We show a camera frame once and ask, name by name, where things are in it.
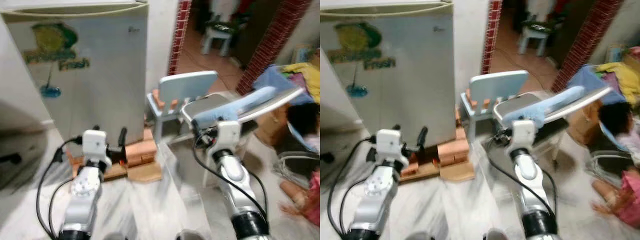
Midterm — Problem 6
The child in pink dress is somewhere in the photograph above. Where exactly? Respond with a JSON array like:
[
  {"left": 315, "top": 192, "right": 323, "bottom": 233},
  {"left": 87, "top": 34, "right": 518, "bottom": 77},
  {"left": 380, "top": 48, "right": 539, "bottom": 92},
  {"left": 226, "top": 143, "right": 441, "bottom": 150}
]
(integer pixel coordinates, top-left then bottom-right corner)
[
  {"left": 591, "top": 169, "right": 640, "bottom": 230},
  {"left": 279, "top": 169, "right": 321, "bottom": 227}
]

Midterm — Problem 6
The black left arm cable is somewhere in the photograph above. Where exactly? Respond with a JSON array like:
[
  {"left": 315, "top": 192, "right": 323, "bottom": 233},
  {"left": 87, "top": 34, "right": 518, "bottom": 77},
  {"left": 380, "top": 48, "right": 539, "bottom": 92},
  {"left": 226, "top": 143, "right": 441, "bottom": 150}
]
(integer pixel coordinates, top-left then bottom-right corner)
[
  {"left": 327, "top": 134, "right": 379, "bottom": 239},
  {"left": 35, "top": 134, "right": 84, "bottom": 240}
]

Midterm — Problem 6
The yellow cloth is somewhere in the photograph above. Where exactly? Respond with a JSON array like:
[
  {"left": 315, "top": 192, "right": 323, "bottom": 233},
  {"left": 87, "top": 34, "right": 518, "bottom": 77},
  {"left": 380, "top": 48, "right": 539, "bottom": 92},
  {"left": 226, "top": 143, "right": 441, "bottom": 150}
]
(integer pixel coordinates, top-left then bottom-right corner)
[
  {"left": 596, "top": 61, "right": 640, "bottom": 105},
  {"left": 282, "top": 62, "right": 321, "bottom": 103}
]

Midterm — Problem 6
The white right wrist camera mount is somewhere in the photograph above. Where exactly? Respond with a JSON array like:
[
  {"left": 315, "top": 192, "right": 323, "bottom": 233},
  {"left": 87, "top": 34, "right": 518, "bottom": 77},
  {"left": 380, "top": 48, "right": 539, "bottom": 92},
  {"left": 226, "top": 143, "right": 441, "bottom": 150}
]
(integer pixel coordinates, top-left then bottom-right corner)
[
  {"left": 509, "top": 119, "right": 537, "bottom": 156},
  {"left": 212, "top": 120, "right": 242, "bottom": 158}
]

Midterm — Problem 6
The brown cardboard piece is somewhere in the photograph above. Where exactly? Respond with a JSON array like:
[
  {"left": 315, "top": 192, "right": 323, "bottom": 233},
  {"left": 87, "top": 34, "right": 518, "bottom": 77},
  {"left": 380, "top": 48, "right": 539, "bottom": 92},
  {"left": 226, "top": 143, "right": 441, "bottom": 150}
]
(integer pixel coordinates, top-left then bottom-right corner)
[
  {"left": 127, "top": 162, "right": 164, "bottom": 184},
  {"left": 438, "top": 162, "right": 476, "bottom": 182}
]

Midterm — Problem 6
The light blue cloth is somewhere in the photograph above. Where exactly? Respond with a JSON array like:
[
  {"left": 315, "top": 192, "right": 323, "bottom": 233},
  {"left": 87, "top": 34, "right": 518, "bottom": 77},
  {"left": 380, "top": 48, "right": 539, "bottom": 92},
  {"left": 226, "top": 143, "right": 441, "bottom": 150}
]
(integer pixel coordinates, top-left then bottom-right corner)
[
  {"left": 192, "top": 86, "right": 278, "bottom": 128},
  {"left": 502, "top": 85, "right": 587, "bottom": 127}
]

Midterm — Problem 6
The dark haired child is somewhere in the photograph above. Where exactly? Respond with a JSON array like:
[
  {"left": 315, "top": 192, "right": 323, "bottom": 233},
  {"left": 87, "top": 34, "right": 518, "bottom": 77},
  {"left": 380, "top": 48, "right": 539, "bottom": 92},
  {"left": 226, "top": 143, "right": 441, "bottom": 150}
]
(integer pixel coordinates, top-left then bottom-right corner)
[
  {"left": 287, "top": 102, "right": 321, "bottom": 152},
  {"left": 597, "top": 101, "right": 640, "bottom": 167}
]

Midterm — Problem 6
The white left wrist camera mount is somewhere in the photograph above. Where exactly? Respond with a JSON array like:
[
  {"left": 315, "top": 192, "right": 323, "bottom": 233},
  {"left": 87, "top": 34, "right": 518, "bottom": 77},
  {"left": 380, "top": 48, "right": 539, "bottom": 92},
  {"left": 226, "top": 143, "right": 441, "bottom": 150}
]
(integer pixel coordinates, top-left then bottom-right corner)
[
  {"left": 81, "top": 129, "right": 107, "bottom": 165},
  {"left": 375, "top": 128, "right": 404, "bottom": 166}
]

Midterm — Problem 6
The wide red brick pillar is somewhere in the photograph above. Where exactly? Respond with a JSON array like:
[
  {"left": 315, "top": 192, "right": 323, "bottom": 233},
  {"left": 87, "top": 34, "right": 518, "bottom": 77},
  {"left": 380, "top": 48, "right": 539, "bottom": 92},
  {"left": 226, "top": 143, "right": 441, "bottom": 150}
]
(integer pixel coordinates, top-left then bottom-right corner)
[
  {"left": 235, "top": 0, "right": 312, "bottom": 97},
  {"left": 550, "top": 0, "right": 627, "bottom": 94}
]

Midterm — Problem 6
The brown paper bag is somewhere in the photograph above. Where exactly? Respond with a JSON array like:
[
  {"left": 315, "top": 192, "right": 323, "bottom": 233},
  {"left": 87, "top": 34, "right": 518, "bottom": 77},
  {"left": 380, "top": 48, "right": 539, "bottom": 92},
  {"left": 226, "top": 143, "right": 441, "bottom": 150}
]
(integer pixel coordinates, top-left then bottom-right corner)
[
  {"left": 254, "top": 102, "right": 292, "bottom": 147},
  {"left": 567, "top": 100, "right": 604, "bottom": 147}
]

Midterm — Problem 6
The blue fabric bag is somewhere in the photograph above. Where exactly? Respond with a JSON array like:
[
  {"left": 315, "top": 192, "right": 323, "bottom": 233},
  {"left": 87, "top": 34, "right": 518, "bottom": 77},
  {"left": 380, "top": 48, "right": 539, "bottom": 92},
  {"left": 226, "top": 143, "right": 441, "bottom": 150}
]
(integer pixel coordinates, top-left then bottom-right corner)
[
  {"left": 567, "top": 65, "right": 609, "bottom": 107},
  {"left": 252, "top": 65, "right": 302, "bottom": 107}
]

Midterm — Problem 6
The narrow red brick pillar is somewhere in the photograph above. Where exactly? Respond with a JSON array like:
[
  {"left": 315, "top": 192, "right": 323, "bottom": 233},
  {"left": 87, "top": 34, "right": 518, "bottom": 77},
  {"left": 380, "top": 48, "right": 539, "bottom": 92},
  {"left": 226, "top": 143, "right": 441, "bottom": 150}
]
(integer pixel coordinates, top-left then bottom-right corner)
[
  {"left": 167, "top": 0, "right": 194, "bottom": 77},
  {"left": 480, "top": 0, "right": 504, "bottom": 76}
]

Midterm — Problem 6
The white metal frame chair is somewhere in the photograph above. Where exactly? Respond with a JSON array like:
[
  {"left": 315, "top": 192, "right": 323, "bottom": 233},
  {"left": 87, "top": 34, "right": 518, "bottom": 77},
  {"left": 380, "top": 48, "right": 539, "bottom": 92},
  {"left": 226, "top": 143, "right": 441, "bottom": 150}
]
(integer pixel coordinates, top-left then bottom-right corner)
[
  {"left": 492, "top": 85, "right": 614, "bottom": 163},
  {"left": 179, "top": 86, "right": 307, "bottom": 188}
]

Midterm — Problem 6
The white plastic stool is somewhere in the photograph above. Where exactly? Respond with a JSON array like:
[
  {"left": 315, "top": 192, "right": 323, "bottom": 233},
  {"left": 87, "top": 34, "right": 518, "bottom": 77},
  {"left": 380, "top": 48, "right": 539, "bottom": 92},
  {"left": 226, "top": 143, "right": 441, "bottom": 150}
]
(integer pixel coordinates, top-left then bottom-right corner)
[
  {"left": 200, "top": 19, "right": 237, "bottom": 57},
  {"left": 517, "top": 19, "right": 552, "bottom": 57}
]

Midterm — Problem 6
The light blue plastic chair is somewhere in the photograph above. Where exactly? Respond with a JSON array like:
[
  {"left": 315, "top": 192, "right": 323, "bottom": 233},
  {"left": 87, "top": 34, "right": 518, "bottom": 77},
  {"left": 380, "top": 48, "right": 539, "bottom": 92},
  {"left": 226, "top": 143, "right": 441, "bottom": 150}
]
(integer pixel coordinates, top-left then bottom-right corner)
[
  {"left": 146, "top": 70, "right": 220, "bottom": 142},
  {"left": 459, "top": 69, "right": 530, "bottom": 142}
]

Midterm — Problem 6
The white mini fridge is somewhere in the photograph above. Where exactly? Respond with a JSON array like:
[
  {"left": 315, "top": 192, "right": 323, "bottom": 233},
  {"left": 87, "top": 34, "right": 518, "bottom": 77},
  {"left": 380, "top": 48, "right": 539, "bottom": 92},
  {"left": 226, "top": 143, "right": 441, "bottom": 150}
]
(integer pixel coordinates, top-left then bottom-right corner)
[
  {"left": 0, "top": 0, "right": 151, "bottom": 147},
  {"left": 320, "top": 0, "right": 457, "bottom": 149}
]

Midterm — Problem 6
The baby bouncer seat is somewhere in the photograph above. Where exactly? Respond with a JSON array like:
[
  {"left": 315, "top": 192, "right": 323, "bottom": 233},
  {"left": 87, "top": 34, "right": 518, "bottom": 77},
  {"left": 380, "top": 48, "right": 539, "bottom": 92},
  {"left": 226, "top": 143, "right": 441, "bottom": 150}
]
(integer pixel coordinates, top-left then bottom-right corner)
[
  {"left": 272, "top": 149, "right": 321, "bottom": 190},
  {"left": 585, "top": 150, "right": 640, "bottom": 188}
]

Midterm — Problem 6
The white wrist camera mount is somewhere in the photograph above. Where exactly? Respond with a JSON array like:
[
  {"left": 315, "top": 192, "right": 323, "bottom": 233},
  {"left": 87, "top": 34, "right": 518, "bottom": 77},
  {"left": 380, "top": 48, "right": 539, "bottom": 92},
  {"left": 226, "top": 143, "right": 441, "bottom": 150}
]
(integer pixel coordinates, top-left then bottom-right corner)
[
  {"left": 212, "top": 120, "right": 242, "bottom": 158},
  {"left": 81, "top": 129, "right": 107, "bottom": 165},
  {"left": 375, "top": 128, "right": 404, "bottom": 166},
  {"left": 509, "top": 119, "right": 537, "bottom": 156}
]

